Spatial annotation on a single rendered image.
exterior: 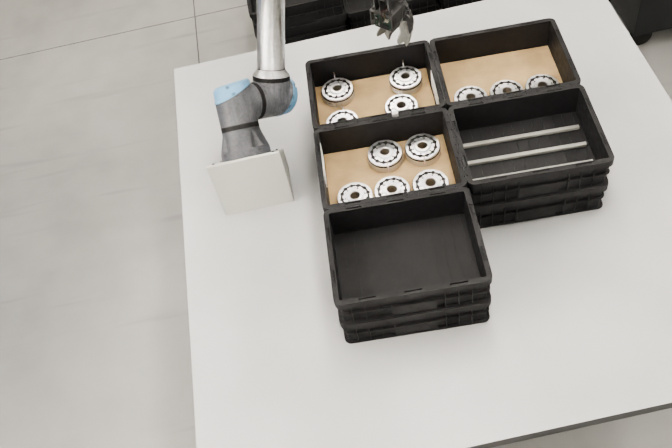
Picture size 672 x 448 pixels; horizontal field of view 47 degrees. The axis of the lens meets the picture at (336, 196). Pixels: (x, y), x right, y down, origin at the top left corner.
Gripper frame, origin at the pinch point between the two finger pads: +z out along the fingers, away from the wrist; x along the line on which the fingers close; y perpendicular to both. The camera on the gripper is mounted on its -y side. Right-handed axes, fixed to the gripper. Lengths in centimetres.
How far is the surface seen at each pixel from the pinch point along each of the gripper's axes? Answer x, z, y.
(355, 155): -3.7, 30.7, 22.2
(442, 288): 45, 21, 53
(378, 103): -9.6, 30.7, 0.9
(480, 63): 9.7, 30.6, -29.6
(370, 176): 4.8, 30.7, 26.6
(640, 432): 99, 114, 21
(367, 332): 29, 40, 66
